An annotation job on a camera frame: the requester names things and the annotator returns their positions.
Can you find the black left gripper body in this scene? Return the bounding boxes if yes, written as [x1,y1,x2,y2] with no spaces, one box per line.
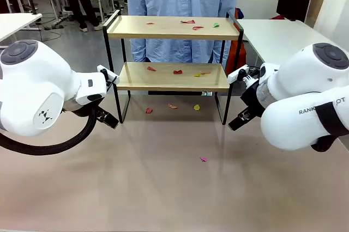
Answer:
[63,97,102,119]

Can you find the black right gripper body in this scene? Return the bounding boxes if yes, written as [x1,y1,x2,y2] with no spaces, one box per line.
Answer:
[239,78,267,120]

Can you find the two-tier wood metal shelf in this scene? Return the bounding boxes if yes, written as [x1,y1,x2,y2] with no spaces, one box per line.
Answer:
[102,9,244,126]

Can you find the orange fabric object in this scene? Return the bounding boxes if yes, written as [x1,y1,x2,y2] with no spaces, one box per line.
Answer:
[226,8,248,77]

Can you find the large white side table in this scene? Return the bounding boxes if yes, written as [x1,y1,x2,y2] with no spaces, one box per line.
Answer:
[236,19,349,65]

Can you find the black computer monitor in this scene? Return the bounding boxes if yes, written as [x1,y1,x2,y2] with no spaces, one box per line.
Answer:
[276,0,314,23]

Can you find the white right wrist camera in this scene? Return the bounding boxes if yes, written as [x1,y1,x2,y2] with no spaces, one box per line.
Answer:
[227,64,260,87]

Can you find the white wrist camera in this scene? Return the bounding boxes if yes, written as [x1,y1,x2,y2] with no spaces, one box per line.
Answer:
[227,64,260,87]
[97,64,120,86]

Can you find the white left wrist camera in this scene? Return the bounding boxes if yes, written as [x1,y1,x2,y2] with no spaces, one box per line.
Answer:
[97,64,120,86]

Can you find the white table with cable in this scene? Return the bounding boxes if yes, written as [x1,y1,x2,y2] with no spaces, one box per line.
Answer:
[0,13,44,42]

